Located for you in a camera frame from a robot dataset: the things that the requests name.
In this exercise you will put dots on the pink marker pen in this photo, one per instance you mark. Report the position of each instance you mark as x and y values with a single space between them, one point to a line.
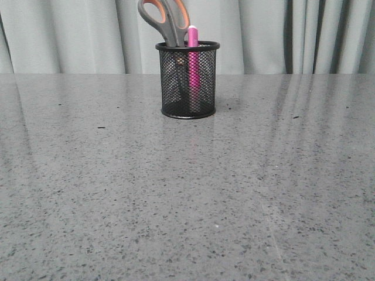
194 78

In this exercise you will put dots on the black mesh pen cup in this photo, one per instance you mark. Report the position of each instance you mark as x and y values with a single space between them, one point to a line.
180 109

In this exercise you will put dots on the grey orange scissors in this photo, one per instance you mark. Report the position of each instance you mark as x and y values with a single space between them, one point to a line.
171 20

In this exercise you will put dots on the grey curtain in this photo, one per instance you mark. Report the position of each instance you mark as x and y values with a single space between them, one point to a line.
256 37

